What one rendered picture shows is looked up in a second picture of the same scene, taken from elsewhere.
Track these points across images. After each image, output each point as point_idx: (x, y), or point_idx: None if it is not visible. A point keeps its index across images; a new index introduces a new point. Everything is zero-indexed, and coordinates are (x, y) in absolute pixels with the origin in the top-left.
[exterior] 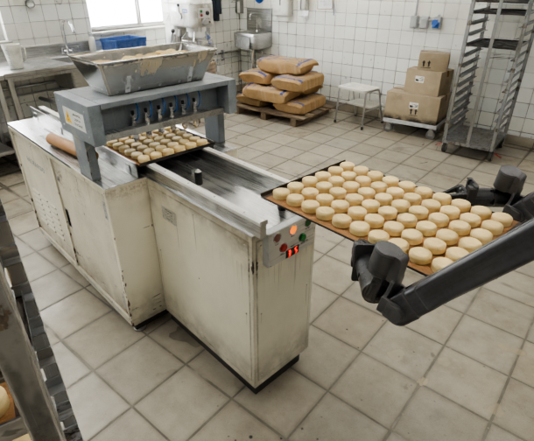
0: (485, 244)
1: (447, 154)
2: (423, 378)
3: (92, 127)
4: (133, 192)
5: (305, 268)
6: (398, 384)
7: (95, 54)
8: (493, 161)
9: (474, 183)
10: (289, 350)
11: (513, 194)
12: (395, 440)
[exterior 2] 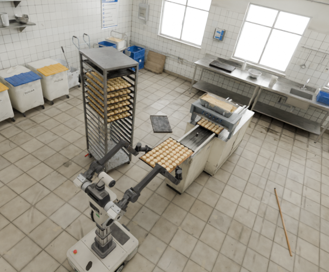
0: (131, 147)
1: None
2: (181, 228)
3: (190, 108)
4: (192, 127)
5: (185, 170)
6: (177, 221)
7: (213, 95)
8: None
9: (177, 168)
10: (175, 185)
11: (175, 175)
12: (157, 216)
